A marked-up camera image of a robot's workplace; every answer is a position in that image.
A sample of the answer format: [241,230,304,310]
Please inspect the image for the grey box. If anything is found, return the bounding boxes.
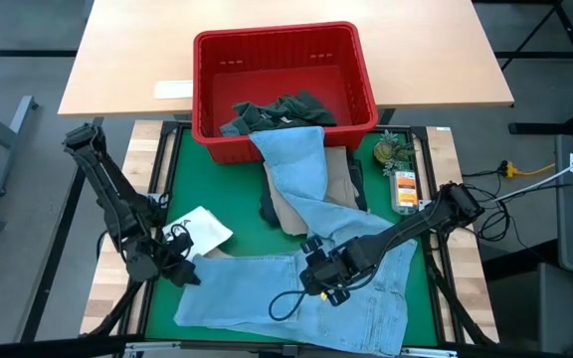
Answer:
[484,262,573,354]

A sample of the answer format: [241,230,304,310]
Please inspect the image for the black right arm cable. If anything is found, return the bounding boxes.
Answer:
[268,289,312,322]

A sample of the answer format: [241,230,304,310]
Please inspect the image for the beige garment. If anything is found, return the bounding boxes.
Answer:
[264,145,361,238]

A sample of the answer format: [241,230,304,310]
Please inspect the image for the light wood table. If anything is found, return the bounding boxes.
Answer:
[57,0,515,119]

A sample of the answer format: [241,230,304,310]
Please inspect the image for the black cable bundle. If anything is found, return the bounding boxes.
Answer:
[460,168,516,245]

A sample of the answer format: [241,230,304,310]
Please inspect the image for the silver frame bracket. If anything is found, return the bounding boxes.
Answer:
[122,341,168,358]
[399,346,458,358]

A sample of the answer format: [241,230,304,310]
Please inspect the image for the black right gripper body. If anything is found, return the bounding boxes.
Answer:
[298,238,383,295]

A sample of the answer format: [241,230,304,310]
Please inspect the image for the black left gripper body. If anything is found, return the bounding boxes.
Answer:
[152,237,191,280]

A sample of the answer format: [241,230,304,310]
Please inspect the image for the pale blue denim garment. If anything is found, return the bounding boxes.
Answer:
[173,121,420,358]

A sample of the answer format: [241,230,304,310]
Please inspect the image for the yellow floor cable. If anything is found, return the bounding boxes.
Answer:
[499,159,556,179]

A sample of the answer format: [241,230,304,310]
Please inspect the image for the white paper label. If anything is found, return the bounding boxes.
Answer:
[152,80,196,100]

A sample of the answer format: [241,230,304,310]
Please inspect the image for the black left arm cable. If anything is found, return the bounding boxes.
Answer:
[158,191,193,260]

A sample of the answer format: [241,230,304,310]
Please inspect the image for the dark green garment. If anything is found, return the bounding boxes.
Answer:
[231,90,338,135]

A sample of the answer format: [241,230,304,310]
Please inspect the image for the red plastic laundry bin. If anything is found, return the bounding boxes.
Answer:
[191,20,380,165]

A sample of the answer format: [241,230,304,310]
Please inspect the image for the black aluminium table frame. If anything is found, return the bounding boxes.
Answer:
[80,120,499,358]

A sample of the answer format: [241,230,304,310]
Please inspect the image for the small artificial potted plant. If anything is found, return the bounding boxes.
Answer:
[372,129,416,176]

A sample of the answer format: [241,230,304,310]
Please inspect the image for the dark blue denim jeans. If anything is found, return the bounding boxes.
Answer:
[258,157,369,228]

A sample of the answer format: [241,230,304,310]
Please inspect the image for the cream canvas tote bag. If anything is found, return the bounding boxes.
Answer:
[161,205,235,260]

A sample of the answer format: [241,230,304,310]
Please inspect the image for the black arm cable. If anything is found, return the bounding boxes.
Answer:
[158,191,193,260]
[268,289,312,322]

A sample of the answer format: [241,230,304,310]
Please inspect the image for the grey metal stand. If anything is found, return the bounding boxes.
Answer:
[0,95,39,198]

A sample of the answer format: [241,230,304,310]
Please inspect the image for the black diagonal strut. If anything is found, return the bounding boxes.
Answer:
[87,280,143,337]
[424,248,497,347]

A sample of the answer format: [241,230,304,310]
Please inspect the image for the green table mat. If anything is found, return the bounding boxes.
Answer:
[145,127,438,348]

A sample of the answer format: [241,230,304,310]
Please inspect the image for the black metal stand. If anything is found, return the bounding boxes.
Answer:
[494,0,573,135]

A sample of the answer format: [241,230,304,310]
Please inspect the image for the orange and white card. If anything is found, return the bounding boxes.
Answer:
[389,169,420,216]

